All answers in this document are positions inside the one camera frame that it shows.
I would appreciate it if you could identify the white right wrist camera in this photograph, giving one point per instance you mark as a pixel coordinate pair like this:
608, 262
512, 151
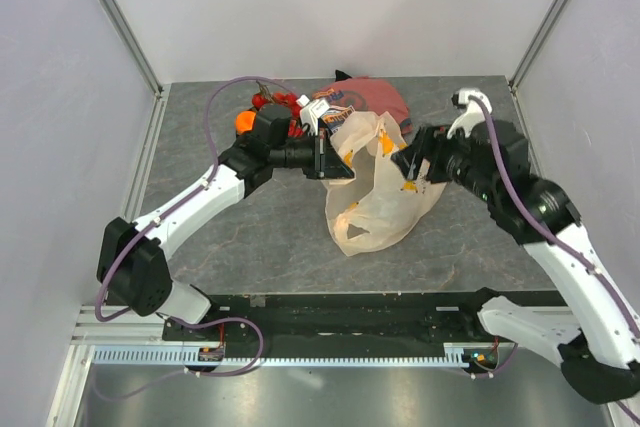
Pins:
472, 104

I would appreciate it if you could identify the right aluminium frame post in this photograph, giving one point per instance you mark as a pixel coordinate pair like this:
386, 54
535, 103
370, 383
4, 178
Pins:
538, 41

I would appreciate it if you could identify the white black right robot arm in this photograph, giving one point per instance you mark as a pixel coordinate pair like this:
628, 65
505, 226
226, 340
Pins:
598, 353

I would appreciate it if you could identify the aluminium cross rail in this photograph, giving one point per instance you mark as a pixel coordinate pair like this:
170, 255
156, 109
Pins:
128, 329

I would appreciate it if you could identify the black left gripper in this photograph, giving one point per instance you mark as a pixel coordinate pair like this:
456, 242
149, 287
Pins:
327, 162

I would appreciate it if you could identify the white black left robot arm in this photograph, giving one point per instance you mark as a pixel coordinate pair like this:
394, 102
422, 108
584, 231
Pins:
133, 262

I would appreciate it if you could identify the red printed folded t-shirt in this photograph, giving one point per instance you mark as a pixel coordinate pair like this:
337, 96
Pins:
368, 94

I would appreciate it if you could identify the beige banana print plastic bag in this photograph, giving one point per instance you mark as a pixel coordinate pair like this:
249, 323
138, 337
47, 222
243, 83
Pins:
378, 207

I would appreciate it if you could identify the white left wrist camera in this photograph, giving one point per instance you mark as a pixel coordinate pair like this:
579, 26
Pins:
311, 112

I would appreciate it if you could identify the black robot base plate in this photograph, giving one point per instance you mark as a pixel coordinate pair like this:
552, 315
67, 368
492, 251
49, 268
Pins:
415, 316

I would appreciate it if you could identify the aluminium frame post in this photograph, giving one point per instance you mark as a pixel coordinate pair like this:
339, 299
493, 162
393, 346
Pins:
538, 41
131, 43

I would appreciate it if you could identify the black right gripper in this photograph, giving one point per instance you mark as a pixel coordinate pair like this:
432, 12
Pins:
429, 143

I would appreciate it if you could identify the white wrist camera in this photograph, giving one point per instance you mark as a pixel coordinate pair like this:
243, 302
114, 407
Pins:
311, 112
472, 104

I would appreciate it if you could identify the red cherry tomatoes cluster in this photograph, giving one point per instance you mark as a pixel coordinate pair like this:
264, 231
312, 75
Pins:
259, 100

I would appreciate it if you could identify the left aluminium frame post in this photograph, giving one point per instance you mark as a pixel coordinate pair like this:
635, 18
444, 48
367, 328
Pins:
131, 43

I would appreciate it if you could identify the orange fruit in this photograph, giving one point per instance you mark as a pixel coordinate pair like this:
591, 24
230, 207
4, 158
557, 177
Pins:
244, 121

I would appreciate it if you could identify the black folded garment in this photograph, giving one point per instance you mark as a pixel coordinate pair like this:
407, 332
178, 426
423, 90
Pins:
342, 74

